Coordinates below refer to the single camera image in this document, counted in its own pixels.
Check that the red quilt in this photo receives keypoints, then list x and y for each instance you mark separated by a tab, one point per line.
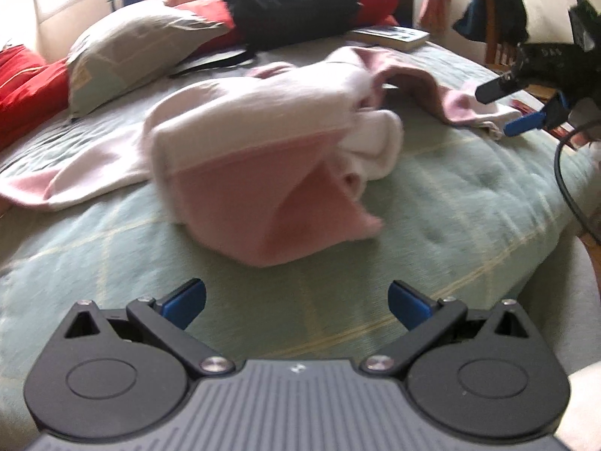
372	13
32	91

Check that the grey green pillow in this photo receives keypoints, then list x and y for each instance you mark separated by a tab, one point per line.
129	48

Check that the black backpack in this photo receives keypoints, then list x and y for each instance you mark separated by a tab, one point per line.
270	24

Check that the white fleece right forearm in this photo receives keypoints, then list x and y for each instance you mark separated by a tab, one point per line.
580	427

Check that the pink and white sweater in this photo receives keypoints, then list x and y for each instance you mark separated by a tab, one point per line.
269	167

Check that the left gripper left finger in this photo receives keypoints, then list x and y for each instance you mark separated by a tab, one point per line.
109	374

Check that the red quilt left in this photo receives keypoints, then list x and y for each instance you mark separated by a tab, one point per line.
32	91

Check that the person right hand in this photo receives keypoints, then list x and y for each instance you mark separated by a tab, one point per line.
588	137

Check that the green plaid bed blanket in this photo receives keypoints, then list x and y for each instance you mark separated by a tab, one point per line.
464	216

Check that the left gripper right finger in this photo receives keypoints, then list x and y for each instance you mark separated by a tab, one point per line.
481	375

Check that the red quilt right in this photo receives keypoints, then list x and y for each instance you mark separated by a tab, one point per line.
372	13

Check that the blue white book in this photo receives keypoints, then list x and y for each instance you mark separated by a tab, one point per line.
402	39

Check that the red plaid curtain right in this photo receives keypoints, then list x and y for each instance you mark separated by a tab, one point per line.
433	16

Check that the wooden chair with clothes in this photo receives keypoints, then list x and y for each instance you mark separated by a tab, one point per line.
502	25

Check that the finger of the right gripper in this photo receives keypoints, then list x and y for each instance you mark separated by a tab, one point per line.
532	121
504	85

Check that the red flat case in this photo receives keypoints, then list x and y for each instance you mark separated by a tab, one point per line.
525	107

